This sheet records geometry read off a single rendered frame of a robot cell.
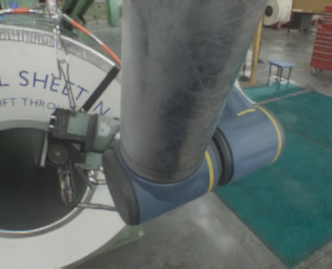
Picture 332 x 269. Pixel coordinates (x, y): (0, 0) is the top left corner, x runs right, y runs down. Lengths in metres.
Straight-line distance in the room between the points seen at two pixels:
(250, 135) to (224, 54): 0.22
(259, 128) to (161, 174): 0.19
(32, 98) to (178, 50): 0.84
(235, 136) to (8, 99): 0.79
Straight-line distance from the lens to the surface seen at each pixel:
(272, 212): 2.03
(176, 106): 0.19
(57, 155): 0.89
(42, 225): 1.31
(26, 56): 0.94
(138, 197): 0.29
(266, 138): 0.40
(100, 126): 0.88
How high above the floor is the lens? 1.40
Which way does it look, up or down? 29 degrees down
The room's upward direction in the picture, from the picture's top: 3 degrees counter-clockwise
